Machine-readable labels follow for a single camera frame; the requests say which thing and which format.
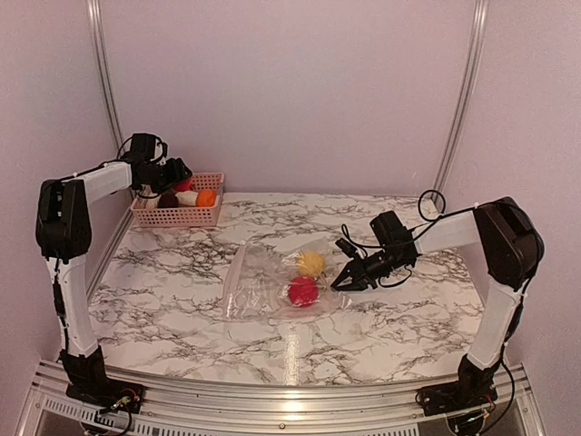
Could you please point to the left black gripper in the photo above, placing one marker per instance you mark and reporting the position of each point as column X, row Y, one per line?
column 176, row 173

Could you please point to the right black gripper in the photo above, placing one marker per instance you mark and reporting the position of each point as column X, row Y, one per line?
column 352, row 269

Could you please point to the brown fake chocolate pastry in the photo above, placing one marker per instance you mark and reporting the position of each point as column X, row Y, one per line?
column 168, row 200

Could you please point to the dark red fake fruit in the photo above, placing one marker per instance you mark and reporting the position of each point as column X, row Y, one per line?
column 183, row 186

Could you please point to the white fake daikon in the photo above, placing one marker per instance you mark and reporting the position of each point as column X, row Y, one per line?
column 187, row 198

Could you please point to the red fake apple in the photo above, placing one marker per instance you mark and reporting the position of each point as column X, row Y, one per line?
column 303, row 291

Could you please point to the orange fake fruit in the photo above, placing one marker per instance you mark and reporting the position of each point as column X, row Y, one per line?
column 206, row 198

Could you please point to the clear zip top bag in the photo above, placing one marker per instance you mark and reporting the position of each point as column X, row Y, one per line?
column 256, row 285

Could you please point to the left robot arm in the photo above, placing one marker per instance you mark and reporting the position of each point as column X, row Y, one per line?
column 64, row 235

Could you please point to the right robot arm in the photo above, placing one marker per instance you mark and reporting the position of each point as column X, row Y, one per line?
column 513, row 250

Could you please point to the yellow fake lemon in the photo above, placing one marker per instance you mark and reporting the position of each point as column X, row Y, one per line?
column 310, row 264

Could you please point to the pink plastic basket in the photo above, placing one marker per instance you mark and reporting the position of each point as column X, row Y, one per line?
column 183, row 216

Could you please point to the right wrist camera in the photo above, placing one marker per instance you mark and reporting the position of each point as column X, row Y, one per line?
column 347, row 248

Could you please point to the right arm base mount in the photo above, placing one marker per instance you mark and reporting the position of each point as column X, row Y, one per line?
column 447, row 397

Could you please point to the left aluminium frame post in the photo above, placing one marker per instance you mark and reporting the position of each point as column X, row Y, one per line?
column 95, row 16

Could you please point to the aluminium frame post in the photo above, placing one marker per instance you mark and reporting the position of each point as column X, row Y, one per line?
column 467, row 86
column 95, row 16

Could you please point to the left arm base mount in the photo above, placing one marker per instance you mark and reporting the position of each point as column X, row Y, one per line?
column 109, row 395

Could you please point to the aluminium front rail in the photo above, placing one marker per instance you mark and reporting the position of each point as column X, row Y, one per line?
column 173, row 406

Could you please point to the right aluminium frame post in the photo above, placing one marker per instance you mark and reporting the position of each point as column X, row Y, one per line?
column 467, row 86

